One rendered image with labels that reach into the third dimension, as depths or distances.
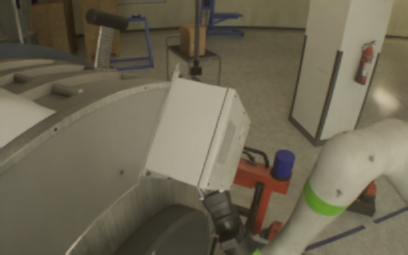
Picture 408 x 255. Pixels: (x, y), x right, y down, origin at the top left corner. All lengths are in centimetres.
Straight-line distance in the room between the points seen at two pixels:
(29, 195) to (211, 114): 31
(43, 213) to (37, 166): 6
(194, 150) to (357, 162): 30
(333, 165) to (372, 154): 8
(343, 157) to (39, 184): 48
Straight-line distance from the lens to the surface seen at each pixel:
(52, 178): 35
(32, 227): 36
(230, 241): 71
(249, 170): 162
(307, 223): 68
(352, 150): 54
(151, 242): 55
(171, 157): 49
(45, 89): 46
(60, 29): 684
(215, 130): 47
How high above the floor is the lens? 201
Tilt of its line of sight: 32 degrees down
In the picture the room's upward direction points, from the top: 3 degrees clockwise
